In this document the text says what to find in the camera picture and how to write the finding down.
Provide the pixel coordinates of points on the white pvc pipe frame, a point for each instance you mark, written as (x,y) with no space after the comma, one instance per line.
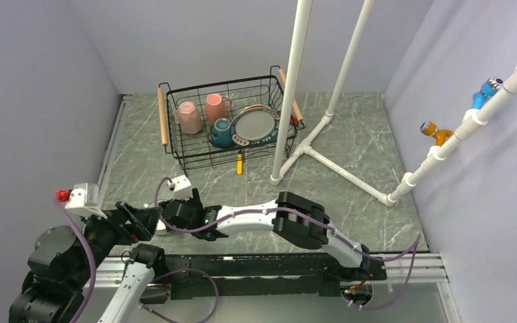
(472,121)

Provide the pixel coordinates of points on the red handled scissors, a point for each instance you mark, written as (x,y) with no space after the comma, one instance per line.
(293,120)

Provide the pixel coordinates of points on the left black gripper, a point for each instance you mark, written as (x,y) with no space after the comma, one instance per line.
(144,223)

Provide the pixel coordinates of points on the pink mug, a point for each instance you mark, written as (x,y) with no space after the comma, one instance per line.
(217,106)
(188,117)

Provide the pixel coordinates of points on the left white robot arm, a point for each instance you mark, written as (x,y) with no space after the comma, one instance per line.
(65,260)

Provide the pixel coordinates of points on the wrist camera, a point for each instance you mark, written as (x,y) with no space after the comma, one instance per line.
(181,188)
(82,200)

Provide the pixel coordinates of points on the green rimmed white plate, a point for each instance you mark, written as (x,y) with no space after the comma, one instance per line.
(255,127)

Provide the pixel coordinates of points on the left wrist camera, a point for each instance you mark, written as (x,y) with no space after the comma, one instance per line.
(82,200)

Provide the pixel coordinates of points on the dark bowl cream inside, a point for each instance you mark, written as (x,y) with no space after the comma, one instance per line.
(219,135)

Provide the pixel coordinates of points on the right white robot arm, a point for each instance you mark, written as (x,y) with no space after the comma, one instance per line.
(299,221)

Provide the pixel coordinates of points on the yellow handled utensil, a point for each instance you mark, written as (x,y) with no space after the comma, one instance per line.
(239,163)

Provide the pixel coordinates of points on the orange tap on pipe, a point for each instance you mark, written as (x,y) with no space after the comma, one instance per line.
(430,129)

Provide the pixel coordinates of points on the blue tap on pipe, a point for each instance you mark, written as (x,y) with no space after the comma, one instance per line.
(487,91)

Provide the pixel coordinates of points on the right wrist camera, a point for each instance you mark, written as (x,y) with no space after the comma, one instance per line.
(181,188)

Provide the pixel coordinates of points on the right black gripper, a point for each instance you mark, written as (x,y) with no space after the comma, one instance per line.
(194,201)

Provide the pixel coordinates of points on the orange plate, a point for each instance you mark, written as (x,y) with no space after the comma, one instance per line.
(250,107)

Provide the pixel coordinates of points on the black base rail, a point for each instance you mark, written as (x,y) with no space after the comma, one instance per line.
(186,276)

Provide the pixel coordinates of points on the black wire dish rack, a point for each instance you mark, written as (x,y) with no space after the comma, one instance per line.
(194,152)

